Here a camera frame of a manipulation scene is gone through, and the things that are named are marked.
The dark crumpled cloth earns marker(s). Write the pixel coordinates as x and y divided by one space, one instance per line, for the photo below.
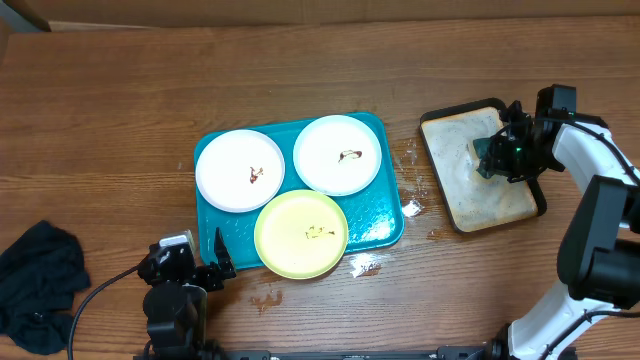
40 274

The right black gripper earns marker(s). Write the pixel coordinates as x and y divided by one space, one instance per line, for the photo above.
495 162

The cardboard panel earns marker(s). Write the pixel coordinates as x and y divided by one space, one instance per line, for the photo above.
195 13

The white plate with brown stain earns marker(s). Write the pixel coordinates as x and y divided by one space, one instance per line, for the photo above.
337 155

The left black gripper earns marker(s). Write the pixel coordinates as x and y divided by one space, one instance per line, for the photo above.
215 277

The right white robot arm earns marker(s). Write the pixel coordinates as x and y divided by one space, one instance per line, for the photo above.
598 273

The green and yellow sponge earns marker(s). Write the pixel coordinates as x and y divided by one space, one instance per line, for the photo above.
485 151

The teal plastic serving tray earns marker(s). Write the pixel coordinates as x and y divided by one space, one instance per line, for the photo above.
374 215

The white plate with red stain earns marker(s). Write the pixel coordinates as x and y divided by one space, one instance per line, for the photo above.
240 171

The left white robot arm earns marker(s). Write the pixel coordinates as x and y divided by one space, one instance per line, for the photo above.
176 305

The yellow plate with crumbs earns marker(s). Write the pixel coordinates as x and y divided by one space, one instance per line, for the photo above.
301 234

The black tray with soapy water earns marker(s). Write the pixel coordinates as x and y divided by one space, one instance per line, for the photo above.
474 203

